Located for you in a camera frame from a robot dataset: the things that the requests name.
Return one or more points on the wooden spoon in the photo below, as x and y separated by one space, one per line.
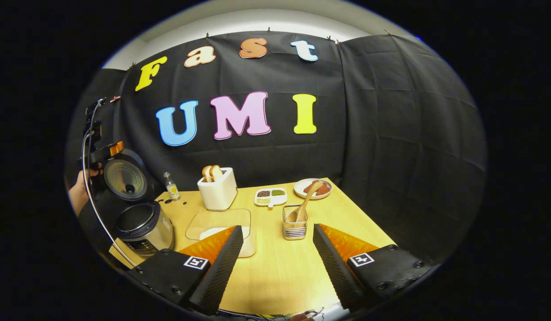
307 200

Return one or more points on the white toaster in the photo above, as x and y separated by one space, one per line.
219 196

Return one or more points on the glass bottle yellow label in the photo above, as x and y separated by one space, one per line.
172 191

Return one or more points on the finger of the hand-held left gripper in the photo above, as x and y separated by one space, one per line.
117 148

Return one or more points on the red meat piece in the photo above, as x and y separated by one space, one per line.
324 189
308 187

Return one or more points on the yellow beans pile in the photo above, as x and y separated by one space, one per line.
263 201

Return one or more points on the white round plate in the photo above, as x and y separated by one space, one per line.
299 191

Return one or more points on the white divided dish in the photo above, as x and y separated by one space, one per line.
275 200

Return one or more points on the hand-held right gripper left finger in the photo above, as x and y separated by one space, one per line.
222 272

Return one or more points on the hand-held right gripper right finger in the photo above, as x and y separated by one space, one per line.
335 272

